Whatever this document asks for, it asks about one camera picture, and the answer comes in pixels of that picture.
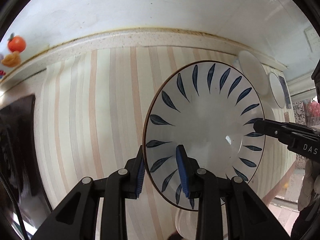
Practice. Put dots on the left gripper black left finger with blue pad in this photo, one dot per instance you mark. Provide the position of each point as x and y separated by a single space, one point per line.
93 203

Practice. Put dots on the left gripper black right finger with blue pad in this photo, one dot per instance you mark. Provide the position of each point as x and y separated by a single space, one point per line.
247 216

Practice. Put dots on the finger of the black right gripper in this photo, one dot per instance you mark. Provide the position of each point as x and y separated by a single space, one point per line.
285 131

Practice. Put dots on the white plate blue leaves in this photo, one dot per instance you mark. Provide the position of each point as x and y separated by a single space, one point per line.
209 108

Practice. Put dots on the white plate grey flower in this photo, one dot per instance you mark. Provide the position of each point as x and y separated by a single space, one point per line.
186 222

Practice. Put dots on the white gloved hand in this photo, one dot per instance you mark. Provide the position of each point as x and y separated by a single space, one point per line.
310 184

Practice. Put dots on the blue smartphone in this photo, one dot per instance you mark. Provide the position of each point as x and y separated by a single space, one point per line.
286 92

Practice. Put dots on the white bowl plain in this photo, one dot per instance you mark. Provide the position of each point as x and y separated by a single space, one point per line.
253 70

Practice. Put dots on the black gas stove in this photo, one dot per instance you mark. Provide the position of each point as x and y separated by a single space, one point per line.
19 164

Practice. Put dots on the orange fruit wall sticker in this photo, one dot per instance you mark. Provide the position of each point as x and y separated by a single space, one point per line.
16 43

